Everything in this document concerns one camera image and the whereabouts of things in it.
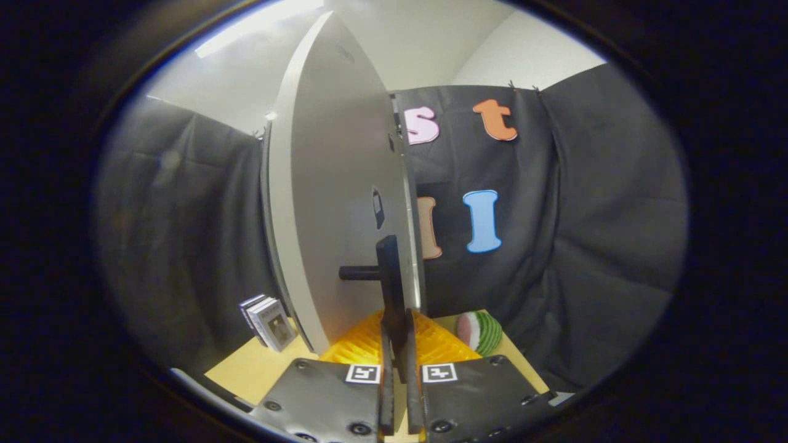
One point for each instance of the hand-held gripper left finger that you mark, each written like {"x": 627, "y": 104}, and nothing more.
{"x": 386, "y": 394}

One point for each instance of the grey shoe cabinet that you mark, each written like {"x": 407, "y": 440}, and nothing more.
{"x": 414, "y": 184}

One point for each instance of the dark blue book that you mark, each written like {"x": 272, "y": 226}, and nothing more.
{"x": 245, "y": 314}

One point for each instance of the black backdrop cloth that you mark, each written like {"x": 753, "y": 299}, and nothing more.
{"x": 585, "y": 215}

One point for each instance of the watermelon slice toy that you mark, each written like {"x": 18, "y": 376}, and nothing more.
{"x": 483, "y": 332}

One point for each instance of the cream shoe cabinet door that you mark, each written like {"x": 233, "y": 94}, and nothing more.
{"x": 326, "y": 184}

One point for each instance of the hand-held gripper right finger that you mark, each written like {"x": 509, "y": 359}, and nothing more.
{"x": 414, "y": 394}

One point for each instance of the white cover book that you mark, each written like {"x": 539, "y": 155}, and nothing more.
{"x": 277, "y": 323}

